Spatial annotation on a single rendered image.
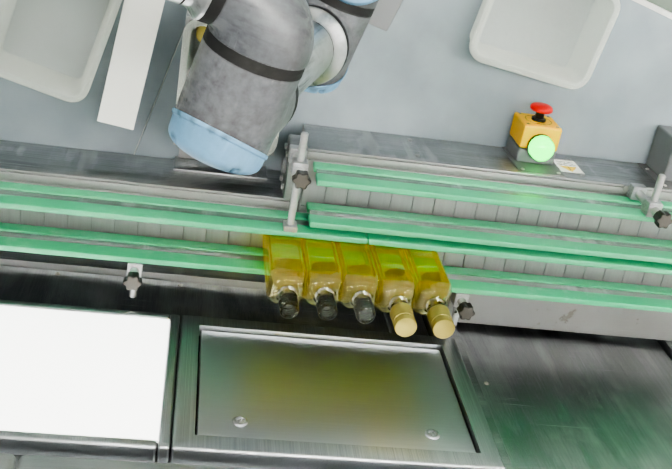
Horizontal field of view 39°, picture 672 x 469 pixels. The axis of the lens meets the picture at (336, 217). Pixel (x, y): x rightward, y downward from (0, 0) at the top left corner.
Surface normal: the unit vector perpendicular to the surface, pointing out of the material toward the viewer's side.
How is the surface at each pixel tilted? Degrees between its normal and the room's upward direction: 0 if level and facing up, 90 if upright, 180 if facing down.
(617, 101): 0
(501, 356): 90
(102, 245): 90
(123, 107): 0
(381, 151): 90
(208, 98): 34
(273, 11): 24
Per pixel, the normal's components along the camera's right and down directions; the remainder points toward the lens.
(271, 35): 0.25, 0.41
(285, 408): 0.17, -0.90
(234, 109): -0.01, 0.44
